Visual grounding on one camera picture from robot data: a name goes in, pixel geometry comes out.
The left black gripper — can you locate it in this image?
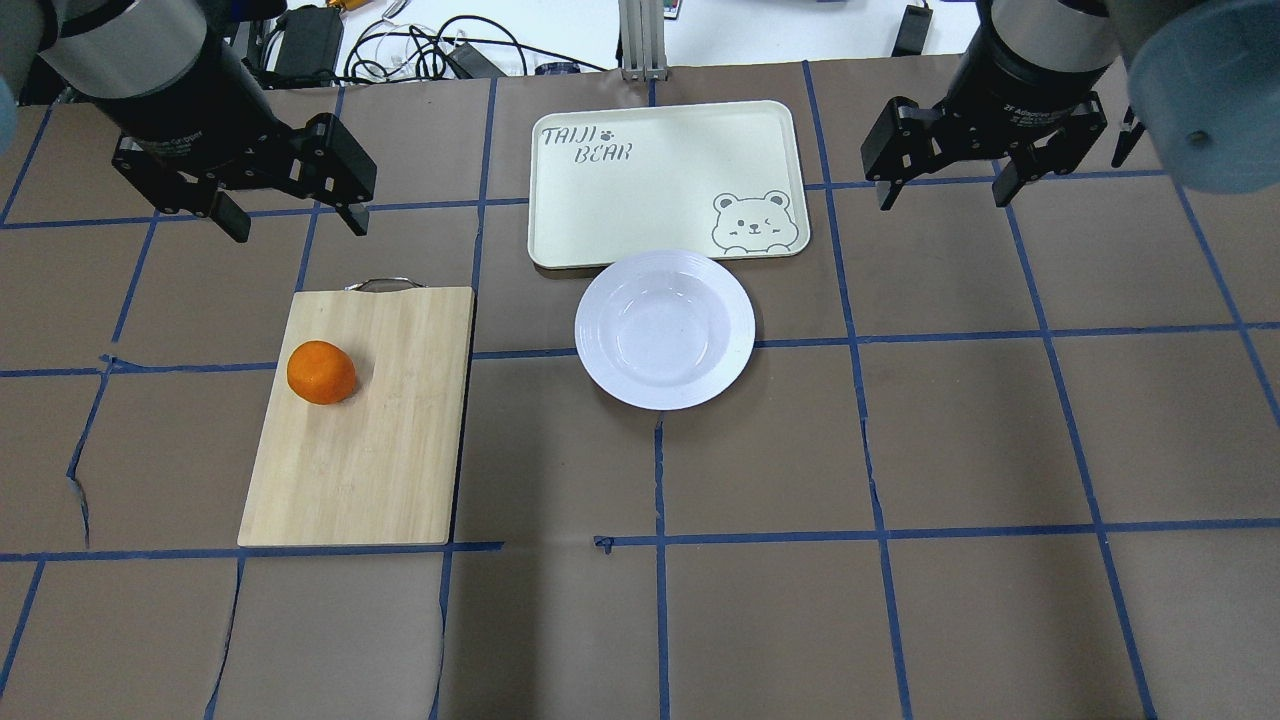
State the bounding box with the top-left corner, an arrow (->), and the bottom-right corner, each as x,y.
95,40 -> 378,243

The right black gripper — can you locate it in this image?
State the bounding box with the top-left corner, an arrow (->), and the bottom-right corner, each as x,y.
861,26 -> 1107,211

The orange fruit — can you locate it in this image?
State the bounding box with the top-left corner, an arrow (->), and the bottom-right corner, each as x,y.
285,340 -> 358,405

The white round plate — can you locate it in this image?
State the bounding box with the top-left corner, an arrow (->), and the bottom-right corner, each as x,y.
573,250 -> 756,411

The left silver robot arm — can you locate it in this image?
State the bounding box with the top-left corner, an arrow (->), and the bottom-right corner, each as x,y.
3,1 -> 378,242

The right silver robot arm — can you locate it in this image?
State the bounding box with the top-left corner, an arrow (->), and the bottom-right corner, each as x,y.
860,1 -> 1279,210

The cream bear tray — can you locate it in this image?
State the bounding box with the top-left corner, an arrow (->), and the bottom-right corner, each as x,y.
527,100 -> 812,270

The black power adapter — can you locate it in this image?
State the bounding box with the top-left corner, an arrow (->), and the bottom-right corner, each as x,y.
270,5 -> 343,88

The wooden cutting board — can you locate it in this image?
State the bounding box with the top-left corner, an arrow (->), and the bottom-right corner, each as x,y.
237,287 -> 475,548

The black cable bundle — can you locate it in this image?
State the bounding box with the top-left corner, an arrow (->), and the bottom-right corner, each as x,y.
344,14 -> 611,85

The aluminium frame post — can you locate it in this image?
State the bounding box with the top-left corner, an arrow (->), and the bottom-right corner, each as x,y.
617,0 -> 669,82

